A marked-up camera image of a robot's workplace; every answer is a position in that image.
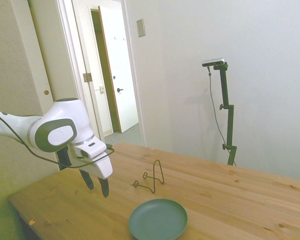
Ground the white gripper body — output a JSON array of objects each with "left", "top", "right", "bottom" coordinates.
[{"left": 79, "top": 155, "right": 114, "bottom": 180}]

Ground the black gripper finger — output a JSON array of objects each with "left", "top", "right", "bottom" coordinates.
[
  {"left": 80, "top": 169, "right": 95, "bottom": 191},
  {"left": 97, "top": 175, "right": 110, "bottom": 199}
]

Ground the teal round plate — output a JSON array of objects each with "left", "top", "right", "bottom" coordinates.
[{"left": 128, "top": 198, "right": 189, "bottom": 240}]

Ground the white door with wooden edge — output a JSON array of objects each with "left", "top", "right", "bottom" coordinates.
[{"left": 97, "top": 5, "right": 140, "bottom": 134}]

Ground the cream folding closet door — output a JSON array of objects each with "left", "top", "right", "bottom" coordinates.
[{"left": 0, "top": 0, "right": 58, "bottom": 118}]

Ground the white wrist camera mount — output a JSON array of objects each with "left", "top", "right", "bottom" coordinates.
[{"left": 74, "top": 139, "right": 108, "bottom": 160}]

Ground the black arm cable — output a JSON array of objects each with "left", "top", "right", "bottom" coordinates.
[{"left": 0, "top": 109, "right": 115, "bottom": 169}]

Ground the black wire plate stand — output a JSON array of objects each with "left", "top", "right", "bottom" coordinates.
[{"left": 133, "top": 159, "right": 165, "bottom": 194}]

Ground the white door frame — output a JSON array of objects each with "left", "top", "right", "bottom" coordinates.
[{"left": 55, "top": 0, "right": 148, "bottom": 148}]

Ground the grey blank wall plate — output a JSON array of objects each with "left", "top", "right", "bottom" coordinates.
[{"left": 136, "top": 18, "right": 146, "bottom": 39}]

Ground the black articulated camera stand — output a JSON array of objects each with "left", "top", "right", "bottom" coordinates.
[{"left": 212, "top": 63, "right": 238, "bottom": 166}]

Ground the grey stereo camera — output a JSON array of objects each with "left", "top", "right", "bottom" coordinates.
[{"left": 201, "top": 57, "right": 227, "bottom": 68}]

